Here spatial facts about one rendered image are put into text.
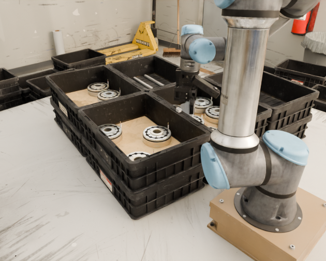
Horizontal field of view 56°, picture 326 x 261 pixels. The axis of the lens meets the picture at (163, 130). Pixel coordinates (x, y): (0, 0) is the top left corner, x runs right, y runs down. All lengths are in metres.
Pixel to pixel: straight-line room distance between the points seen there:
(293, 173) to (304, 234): 0.18
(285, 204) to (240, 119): 0.29
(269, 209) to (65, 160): 0.80
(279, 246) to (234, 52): 0.49
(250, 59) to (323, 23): 3.28
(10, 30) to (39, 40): 0.38
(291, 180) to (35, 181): 0.86
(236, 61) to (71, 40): 4.10
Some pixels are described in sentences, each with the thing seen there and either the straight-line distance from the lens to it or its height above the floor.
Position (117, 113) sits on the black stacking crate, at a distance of 1.22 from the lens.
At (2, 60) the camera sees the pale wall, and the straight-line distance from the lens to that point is 4.34.
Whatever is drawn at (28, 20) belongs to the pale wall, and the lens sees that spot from 4.38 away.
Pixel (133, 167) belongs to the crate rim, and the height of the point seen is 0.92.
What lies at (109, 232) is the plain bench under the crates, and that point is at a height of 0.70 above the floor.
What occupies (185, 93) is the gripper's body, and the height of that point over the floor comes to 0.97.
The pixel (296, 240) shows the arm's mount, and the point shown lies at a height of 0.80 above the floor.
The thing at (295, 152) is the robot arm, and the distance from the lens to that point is 0.79.
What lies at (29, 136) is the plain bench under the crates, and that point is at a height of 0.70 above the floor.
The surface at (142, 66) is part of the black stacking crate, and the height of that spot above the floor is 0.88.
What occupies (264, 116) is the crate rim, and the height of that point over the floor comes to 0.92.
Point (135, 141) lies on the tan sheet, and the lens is 1.12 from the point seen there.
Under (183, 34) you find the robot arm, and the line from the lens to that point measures 1.10.
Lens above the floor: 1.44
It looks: 31 degrees down
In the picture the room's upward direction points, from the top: 1 degrees clockwise
